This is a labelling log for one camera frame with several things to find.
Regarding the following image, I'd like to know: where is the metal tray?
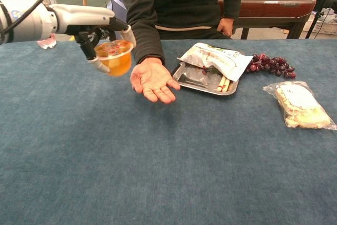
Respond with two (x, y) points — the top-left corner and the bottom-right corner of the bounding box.
(171, 61), (240, 96)

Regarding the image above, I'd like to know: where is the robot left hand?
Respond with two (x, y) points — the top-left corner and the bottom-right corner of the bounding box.
(49, 3), (137, 74)

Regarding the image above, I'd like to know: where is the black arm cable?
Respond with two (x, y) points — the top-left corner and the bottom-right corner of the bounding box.
(0, 0), (52, 41)

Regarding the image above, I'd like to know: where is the white pink drink bottle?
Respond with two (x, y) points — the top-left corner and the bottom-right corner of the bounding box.
(17, 0), (57, 50)

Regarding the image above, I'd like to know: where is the yellow jelly cup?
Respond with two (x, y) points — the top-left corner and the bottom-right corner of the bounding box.
(94, 39), (134, 77)

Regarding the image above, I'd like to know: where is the white plastic basket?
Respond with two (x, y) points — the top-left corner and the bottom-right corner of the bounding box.
(302, 14), (337, 36)

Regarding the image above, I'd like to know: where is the blue grey cabinet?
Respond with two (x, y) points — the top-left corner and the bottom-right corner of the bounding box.
(106, 0), (130, 41)

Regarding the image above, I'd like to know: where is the person right hand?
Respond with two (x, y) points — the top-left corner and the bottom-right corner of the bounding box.
(130, 56), (181, 104)

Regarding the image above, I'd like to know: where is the person right forearm dark sleeve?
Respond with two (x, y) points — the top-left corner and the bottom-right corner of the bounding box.
(126, 8), (166, 65)

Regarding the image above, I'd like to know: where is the person left hand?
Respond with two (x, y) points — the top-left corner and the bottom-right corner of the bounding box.
(216, 17), (235, 38)

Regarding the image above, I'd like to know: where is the clear bag of bread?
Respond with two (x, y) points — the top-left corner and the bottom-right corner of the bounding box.
(263, 81), (337, 131)

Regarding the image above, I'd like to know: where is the black tripod stand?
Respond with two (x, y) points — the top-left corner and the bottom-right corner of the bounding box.
(305, 0), (337, 39)

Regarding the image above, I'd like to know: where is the dark red grape bunch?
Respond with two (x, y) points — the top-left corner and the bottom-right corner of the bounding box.
(244, 53), (297, 80)

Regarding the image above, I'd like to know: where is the white snack bag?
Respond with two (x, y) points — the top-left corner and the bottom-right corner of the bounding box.
(176, 42), (254, 83)

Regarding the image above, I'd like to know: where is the brown wooden table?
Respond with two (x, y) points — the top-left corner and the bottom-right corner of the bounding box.
(218, 0), (316, 40)

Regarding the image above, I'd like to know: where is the cream stick with red band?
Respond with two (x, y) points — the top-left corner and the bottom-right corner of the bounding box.
(217, 75), (227, 92)
(222, 77), (232, 93)

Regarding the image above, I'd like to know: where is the black bag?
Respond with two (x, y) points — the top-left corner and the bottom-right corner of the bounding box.
(314, 0), (337, 15)

